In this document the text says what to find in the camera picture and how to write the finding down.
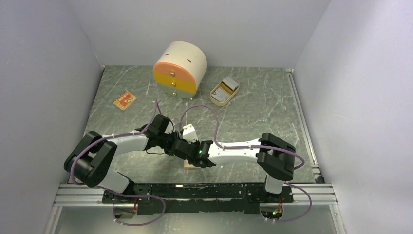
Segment beige leather card holder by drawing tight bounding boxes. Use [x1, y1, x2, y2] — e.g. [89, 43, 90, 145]
[184, 160, 197, 170]

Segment stack of cards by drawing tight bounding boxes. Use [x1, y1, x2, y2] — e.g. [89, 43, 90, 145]
[212, 76, 240, 103]

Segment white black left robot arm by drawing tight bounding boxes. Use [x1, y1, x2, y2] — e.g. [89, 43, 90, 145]
[63, 114, 181, 203]

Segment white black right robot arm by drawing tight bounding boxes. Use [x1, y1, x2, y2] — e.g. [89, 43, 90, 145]
[165, 133, 297, 202]

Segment orange patterned card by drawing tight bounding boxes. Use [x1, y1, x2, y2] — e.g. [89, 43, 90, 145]
[113, 91, 137, 111]

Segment beige oval card tray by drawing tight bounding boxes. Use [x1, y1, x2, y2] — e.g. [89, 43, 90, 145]
[209, 76, 241, 107]

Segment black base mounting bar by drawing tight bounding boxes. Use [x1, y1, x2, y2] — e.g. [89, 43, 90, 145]
[101, 182, 293, 215]

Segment round pastel drawer cabinet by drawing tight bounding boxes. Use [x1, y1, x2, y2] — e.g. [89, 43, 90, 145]
[153, 41, 207, 99]

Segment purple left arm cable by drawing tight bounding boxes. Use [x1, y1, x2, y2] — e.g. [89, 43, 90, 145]
[69, 99, 167, 227]

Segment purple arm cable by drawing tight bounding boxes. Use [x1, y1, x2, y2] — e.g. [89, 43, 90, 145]
[69, 99, 167, 227]
[179, 105, 313, 223]

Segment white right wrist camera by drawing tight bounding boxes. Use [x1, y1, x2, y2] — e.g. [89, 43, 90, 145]
[182, 124, 198, 143]

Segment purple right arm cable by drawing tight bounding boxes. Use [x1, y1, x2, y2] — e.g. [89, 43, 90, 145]
[179, 105, 313, 223]

